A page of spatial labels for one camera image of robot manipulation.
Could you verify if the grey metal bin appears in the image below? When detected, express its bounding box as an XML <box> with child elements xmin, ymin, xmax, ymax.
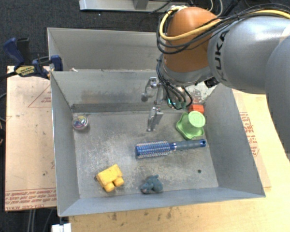
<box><xmin>47</xmin><ymin>27</ymin><xmax>266</xmax><ymax>218</ymax></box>

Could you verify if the green cup with wavy base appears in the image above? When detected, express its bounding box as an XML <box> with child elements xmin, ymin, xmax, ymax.
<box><xmin>175</xmin><ymin>110</ymin><xmax>206</xmax><ymax>141</ymax></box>

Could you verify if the blue hairbrush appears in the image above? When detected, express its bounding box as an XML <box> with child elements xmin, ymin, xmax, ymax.
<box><xmin>134</xmin><ymin>139</ymin><xmax>207</xmax><ymax>160</ymax></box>

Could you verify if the shiny iridescent round top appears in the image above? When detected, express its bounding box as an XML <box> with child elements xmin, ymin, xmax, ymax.
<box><xmin>72</xmin><ymin>114</ymin><xmax>90</xmax><ymax>131</ymax></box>

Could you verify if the orange block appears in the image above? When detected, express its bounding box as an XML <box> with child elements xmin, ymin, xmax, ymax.
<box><xmin>188</xmin><ymin>104</ymin><xmax>205</xmax><ymax>115</ymax></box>

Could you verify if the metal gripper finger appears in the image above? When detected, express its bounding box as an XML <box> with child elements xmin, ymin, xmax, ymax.
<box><xmin>141</xmin><ymin>77</ymin><xmax>159</xmax><ymax>103</ymax></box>
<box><xmin>146</xmin><ymin>107</ymin><xmax>164</xmax><ymax>132</ymax></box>

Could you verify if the brown cardboard board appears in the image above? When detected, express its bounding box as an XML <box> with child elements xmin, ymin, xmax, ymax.
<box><xmin>4</xmin><ymin>65</ymin><xmax>273</xmax><ymax>212</ymax></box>

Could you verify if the grey-blue toy animal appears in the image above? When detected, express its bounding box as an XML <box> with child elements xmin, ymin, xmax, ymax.
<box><xmin>140</xmin><ymin>174</ymin><xmax>164</xmax><ymax>194</ymax></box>

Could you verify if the yellow toy block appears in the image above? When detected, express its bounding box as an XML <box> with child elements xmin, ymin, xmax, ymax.
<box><xmin>95</xmin><ymin>163</ymin><xmax>125</xmax><ymax>193</ymax></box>

